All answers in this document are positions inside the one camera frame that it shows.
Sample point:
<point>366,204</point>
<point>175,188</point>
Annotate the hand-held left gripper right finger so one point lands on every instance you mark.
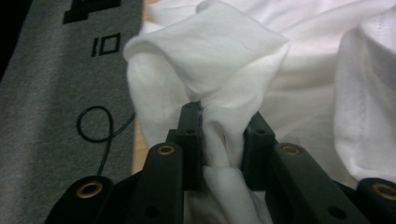
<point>260,149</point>

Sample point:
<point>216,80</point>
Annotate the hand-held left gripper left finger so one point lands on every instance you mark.
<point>190,146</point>

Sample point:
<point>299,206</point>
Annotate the white pants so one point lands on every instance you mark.
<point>218,46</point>

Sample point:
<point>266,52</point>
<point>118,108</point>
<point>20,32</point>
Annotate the black stand base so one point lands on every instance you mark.
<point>90,7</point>

